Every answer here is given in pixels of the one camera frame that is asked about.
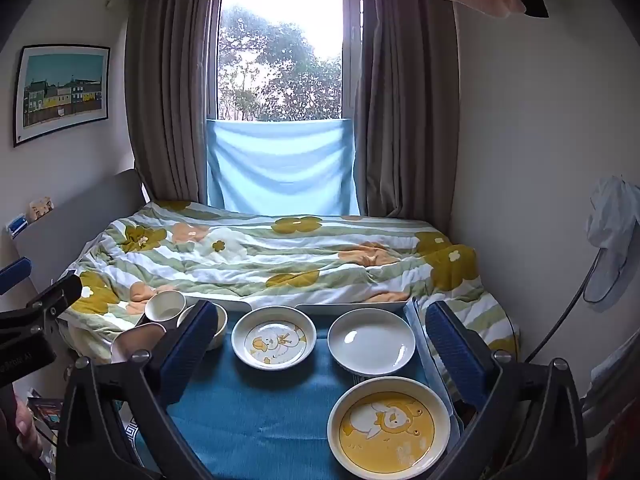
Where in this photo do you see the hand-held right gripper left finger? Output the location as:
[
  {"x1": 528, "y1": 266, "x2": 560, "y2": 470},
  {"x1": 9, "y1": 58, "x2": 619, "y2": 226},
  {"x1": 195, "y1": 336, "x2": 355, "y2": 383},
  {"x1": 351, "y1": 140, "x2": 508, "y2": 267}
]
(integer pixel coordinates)
[{"x1": 56, "y1": 300, "x2": 219, "y2": 480}]

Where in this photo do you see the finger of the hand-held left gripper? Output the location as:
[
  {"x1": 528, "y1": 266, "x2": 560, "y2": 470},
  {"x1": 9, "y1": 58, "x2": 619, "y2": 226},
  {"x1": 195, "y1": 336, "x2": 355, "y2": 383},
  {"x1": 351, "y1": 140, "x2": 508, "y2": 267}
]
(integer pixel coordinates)
[
  {"x1": 0, "y1": 257, "x2": 32, "y2": 295},
  {"x1": 25, "y1": 271, "x2": 84, "y2": 331}
]

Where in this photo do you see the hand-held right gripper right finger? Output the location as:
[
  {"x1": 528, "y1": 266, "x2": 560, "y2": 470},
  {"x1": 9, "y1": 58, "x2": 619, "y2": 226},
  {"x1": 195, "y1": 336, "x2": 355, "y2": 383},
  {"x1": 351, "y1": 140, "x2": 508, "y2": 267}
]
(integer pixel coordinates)
[{"x1": 425, "y1": 301, "x2": 589, "y2": 480}]

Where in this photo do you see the cream printed bowl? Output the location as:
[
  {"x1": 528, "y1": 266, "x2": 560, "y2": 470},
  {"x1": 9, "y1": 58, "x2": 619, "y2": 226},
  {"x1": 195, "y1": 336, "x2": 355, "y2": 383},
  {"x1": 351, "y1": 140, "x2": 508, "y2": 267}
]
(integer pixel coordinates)
[{"x1": 176, "y1": 302, "x2": 229, "y2": 351}]

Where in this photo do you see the cream white cup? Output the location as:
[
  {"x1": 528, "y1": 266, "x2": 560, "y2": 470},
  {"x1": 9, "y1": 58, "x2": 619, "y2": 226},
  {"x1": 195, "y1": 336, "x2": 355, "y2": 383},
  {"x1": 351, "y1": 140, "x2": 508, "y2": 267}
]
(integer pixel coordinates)
[{"x1": 144, "y1": 290, "x2": 187, "y2": 325}]

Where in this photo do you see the pink irregular plate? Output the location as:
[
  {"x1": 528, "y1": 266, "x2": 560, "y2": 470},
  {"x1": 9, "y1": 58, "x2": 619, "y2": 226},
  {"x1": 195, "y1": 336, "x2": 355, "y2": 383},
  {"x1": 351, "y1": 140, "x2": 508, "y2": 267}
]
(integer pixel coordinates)
[{"x1": 111, "y1": 322, "x2": 167, "y2": 367}]

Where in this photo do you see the white duck print plate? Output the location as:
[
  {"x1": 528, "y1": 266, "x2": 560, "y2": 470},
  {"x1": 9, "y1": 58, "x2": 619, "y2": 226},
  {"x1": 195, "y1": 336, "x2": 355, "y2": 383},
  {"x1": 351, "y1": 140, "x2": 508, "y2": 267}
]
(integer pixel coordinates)
[{"x1": 231, "y1": 306, "x2": 318, "y2": 371}]

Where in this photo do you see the plain white plate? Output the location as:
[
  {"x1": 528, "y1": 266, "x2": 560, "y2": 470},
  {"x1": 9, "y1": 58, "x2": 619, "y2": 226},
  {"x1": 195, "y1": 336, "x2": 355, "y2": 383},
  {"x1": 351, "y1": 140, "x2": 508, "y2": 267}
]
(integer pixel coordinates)
[{"x1": 327, "y1": 308, "x2": 417, "y2": 376}]

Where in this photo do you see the yellow bear print plate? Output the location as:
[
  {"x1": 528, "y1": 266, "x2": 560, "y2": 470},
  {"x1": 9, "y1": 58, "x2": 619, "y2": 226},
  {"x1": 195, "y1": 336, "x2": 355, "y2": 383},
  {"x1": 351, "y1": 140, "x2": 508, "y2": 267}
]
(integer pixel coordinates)
[{"x1": 327, "y1": 376, "x2": 451, "y2": 479}]

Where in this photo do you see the person's left hand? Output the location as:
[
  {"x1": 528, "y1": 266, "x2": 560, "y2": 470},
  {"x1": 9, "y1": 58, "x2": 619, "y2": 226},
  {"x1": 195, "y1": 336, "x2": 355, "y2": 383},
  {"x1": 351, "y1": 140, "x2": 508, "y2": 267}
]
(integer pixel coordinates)
[{"x1": 15, "y1": 399, "x2": 44, "y2": 462}]

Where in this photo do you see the grey headboard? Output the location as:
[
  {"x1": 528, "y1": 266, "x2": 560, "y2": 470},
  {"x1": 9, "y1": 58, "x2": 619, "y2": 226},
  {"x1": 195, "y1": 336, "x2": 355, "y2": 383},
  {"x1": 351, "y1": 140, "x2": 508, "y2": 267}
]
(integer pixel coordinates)
[{"x1": 12, "y1": 168, "x2": 152, "y2": 302}]

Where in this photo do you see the small printed box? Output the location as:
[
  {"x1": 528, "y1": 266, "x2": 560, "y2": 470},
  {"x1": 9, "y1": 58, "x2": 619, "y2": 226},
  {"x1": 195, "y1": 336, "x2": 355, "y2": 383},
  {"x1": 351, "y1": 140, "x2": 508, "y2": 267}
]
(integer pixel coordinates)
[{"x1": 27, "y1": 198, "x2": 55, "y2": 224}]

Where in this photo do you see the pile of books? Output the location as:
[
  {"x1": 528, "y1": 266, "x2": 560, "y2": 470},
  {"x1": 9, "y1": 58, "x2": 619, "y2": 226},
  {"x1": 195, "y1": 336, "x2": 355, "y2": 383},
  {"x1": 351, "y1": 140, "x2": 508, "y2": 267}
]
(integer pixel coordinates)
[{"x1": 27, "y1": 389, "x2": 64, "y2": 467}]

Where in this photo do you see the blue patterned tablecloth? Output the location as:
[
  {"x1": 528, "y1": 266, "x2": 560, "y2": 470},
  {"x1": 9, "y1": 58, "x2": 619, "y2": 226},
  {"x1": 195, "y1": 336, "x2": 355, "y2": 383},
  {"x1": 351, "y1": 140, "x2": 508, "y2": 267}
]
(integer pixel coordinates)
[{"x1": 117, "y1": 310, "x2": 462, "y2": 480}]

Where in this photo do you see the floral striped blanket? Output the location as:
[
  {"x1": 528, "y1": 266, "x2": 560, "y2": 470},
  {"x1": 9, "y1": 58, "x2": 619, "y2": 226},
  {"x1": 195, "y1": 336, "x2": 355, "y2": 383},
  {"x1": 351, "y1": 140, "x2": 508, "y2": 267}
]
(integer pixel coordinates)
[{"x1": 57, "y1": 200, "x2": 522, "y2": 397}]

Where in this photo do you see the white hanging garment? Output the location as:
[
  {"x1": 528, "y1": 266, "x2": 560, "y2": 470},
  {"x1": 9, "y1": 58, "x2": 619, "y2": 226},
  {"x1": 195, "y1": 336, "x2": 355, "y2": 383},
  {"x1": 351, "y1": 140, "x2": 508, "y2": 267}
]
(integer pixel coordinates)
[{"x1": 580, "y1": 330, "x2": 640, "y2": 441}]

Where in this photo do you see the fan with white cover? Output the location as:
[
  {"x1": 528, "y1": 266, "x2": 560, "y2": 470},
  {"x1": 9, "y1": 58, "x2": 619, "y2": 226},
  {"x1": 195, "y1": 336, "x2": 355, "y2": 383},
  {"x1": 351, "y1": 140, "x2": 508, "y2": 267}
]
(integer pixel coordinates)
[{"x1": 582, "y1": 175, "x2": 640, "y2": 304}]

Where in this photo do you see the light blue window cloth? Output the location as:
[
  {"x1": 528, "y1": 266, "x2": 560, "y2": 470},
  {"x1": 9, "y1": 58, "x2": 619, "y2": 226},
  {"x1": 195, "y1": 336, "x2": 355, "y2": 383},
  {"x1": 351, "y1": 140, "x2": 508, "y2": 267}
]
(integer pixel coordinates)
[{"x1": 205, "y1": 117, "x2": 361, "y2": 216}]

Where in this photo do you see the brown curtain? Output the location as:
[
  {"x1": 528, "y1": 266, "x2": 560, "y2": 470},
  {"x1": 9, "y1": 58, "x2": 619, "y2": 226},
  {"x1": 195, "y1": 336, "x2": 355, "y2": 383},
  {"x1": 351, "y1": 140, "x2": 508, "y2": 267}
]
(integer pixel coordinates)
[
  {"x1": 352, "y1": 0, "x2": 462, "y2": 232},
  {"x1": 124, "y1": 0, "x2": 224, "y2": 207}
]

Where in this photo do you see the window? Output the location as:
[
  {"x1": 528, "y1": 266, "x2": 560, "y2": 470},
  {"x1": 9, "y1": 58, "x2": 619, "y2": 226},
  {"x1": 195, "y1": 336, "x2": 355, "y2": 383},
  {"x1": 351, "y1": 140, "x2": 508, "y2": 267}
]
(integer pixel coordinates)
[{"x1": 207, "y1": 0, "x2": 364, "y2": 124}]

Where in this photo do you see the black fan cable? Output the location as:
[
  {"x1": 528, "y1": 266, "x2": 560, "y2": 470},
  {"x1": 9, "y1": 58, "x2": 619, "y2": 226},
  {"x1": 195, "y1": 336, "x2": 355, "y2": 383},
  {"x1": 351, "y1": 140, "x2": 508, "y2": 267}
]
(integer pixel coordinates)
[{"x1": 522, "y1": 250, "x2": 602, "y2": 364}]

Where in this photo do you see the framed houses wall poster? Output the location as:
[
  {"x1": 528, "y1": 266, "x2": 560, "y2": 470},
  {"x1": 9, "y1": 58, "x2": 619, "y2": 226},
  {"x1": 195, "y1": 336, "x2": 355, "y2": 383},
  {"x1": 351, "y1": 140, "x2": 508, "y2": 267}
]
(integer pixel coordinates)
[{"x1": 12, "y1": 45, "x2": 111, "y2": 148}]

